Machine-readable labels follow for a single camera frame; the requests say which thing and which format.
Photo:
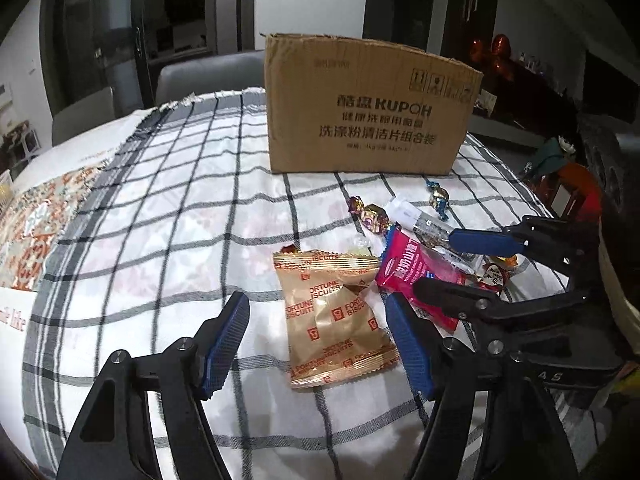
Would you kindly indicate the dark tall cabinet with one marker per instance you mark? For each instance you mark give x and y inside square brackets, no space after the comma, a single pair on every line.
[430,0]

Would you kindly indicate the dark framed glass door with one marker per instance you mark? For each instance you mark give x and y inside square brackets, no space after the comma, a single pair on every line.
[100,35]

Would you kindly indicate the brown cardboard box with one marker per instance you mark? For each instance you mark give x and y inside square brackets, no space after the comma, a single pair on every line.
[350,110]

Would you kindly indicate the floral printed tablecloth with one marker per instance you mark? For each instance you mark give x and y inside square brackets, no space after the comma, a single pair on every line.
[50,220]

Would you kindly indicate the red heart balloon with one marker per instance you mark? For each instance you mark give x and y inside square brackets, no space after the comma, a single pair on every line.
[478,49]
[501,45]

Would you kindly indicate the black white checked tablecloth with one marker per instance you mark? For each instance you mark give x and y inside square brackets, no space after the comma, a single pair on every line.
[200,210]

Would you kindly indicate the red snack packet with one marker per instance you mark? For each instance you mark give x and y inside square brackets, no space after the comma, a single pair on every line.
[492,277]

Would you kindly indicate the green cloth item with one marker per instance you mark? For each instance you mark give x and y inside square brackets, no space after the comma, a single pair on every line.
[547,157]

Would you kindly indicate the white artificial flower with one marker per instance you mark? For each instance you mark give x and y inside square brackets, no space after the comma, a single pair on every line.
[566,145]

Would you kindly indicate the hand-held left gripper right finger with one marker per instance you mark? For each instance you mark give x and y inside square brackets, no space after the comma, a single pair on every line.
[410,350]

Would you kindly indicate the blue gold wrapped candy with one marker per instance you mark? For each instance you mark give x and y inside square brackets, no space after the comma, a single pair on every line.
[440,197]

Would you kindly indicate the gold biscuit packet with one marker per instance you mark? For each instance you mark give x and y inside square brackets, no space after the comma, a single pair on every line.
[330,320]

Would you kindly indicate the dark sideboard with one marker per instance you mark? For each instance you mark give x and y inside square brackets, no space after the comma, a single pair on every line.
[535,95]

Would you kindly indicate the red bag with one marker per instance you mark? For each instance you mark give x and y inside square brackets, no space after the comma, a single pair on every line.
[582,180]

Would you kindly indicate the pink snack packet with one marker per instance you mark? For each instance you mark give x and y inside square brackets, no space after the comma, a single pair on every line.
[405,265]

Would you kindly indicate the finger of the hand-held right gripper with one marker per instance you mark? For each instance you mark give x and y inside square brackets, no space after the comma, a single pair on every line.
[450,297]
[480,242]

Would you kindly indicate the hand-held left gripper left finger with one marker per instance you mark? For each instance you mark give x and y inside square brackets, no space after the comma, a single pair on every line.
[227,345]

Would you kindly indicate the pale chair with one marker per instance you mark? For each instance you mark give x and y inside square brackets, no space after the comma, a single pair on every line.
[82,115]

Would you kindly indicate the white snack packet blue print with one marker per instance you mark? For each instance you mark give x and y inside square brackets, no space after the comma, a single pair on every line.
[405,212]

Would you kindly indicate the clear wrapped candy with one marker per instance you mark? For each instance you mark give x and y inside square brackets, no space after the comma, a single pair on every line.
[360,246]

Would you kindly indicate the grey upholstered chair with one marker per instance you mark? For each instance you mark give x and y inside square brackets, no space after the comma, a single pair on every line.
[210,75]

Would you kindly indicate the purple gold wrapped candy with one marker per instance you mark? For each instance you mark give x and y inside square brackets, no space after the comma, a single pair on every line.
[372,217]

